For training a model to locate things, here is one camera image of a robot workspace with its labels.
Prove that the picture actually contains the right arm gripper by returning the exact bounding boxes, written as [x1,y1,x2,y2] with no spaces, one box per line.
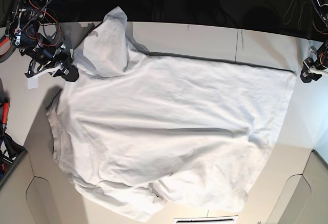
[24,43,79,82]

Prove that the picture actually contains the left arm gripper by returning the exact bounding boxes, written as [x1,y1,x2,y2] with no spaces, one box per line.
[300,43,327,83]

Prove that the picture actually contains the white t-shirt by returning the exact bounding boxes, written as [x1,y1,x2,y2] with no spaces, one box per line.
[47,7,296,222]

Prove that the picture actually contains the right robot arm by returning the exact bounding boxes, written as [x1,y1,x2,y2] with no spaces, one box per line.
[1,0,79,82]

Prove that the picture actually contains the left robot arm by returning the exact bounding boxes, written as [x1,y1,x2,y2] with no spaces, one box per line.
[300,0,327,83]

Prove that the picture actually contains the orange grey pliers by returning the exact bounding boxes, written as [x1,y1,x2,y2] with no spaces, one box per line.
[0,35,16,63]

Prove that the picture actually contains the grey bin with tools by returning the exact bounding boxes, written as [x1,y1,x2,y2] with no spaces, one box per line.
[1,133,27,189]

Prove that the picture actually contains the white vent grille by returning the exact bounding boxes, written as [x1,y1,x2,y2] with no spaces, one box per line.
[173,216,238,224]

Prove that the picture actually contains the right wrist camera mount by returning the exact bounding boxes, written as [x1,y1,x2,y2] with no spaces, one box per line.
[25,65,63,89]

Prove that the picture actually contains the orange handled tool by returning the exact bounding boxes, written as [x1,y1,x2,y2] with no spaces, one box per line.
[1,97,10,136]

